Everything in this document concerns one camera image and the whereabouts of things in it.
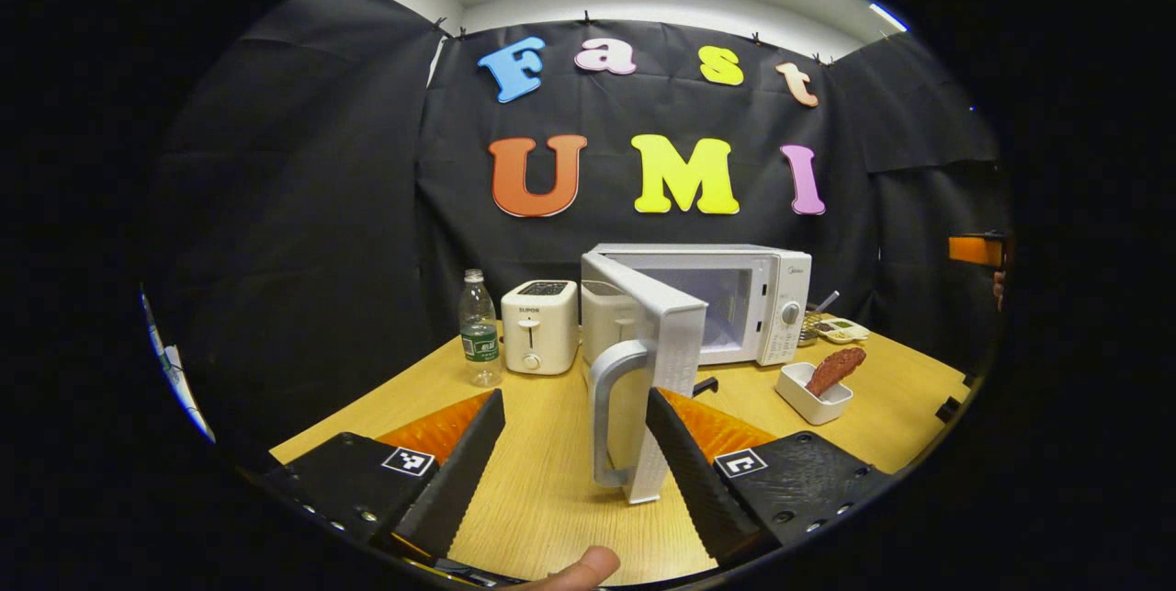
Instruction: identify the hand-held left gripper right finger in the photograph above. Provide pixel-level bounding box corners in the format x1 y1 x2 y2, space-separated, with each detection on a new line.
646 387 894 569

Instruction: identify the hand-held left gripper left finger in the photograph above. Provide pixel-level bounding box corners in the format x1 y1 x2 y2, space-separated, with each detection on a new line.
262 389 506 563

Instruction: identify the white microwave oven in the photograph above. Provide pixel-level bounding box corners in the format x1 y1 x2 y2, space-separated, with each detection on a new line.
581 244 813 506

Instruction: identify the brown sausage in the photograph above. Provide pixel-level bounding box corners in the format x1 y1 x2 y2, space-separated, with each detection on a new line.
806 347 867 398

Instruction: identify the clear plastic water bottle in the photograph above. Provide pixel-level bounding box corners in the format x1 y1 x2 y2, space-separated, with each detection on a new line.
458 269 503 388

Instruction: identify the white rectangular dish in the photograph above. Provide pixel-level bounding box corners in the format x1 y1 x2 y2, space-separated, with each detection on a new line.
775 362 854 426

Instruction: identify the divided white dish with beans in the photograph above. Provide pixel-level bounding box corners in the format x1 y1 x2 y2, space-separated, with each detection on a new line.
816 317 871 345

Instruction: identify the white toaster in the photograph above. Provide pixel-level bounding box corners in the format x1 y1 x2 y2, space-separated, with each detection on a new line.
501 279 580 377

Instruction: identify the white printed sheet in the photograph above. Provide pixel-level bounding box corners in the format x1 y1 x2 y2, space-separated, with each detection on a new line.
138 290 217 443

